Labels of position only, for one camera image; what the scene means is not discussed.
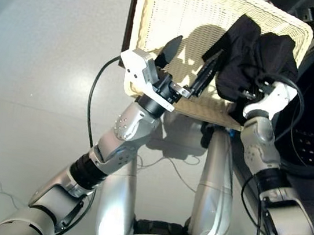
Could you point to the black garment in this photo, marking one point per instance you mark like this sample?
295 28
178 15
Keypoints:
250 57

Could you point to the pale woven basket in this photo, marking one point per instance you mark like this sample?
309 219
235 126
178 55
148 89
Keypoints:
175 9

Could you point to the black stand wheel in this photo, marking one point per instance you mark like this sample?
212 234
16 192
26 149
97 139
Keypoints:
205 136

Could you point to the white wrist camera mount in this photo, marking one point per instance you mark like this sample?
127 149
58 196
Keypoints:
133 64
267 101

